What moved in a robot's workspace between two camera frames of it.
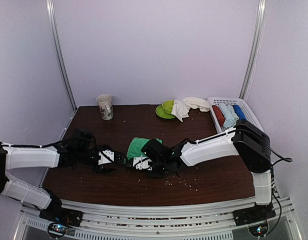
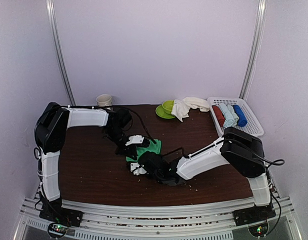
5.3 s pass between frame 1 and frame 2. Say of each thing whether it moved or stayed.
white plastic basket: stayed
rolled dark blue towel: stayed
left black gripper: moved
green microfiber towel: moved
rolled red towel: stayed
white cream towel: stayed
